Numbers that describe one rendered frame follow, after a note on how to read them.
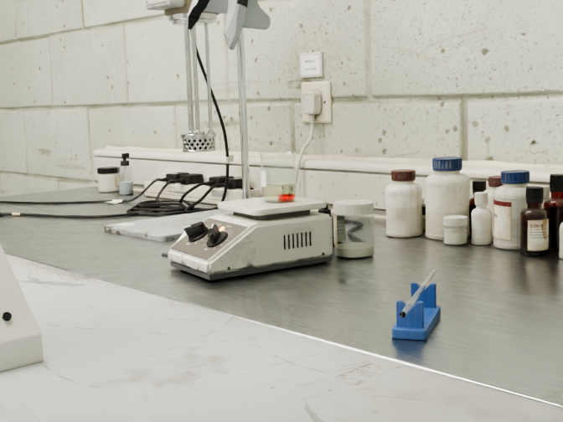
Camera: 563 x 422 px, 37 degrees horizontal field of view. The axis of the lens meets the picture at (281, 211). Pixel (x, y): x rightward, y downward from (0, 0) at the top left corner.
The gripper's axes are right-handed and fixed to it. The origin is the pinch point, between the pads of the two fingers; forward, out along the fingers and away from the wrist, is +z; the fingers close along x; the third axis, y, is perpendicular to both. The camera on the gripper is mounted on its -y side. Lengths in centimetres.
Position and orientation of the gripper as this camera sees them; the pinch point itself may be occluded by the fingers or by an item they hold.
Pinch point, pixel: (204, 38)
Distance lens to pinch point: 116.2
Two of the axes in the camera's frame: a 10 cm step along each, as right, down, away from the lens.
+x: -4.5, -3.5, 8.2
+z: -3.8, 9.1, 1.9
